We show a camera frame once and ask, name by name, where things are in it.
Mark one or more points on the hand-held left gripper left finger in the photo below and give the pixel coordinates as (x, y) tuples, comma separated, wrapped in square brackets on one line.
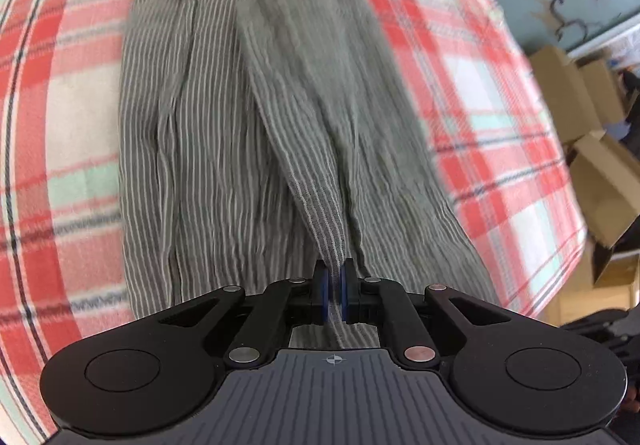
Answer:
[(324, 292)]

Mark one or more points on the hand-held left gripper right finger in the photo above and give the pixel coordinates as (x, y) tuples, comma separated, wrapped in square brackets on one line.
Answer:
[(346, 292)]

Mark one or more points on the green striped shirt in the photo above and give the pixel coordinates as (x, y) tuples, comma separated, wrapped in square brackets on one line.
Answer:
[(210, 150)]

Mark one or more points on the cardboard box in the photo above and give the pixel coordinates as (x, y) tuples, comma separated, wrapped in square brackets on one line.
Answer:
[(617, 270), (605, 85), (605, 185), (565, 90)]

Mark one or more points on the red plaid blanket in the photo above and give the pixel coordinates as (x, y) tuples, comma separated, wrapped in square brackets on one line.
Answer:
[(50, 125)]

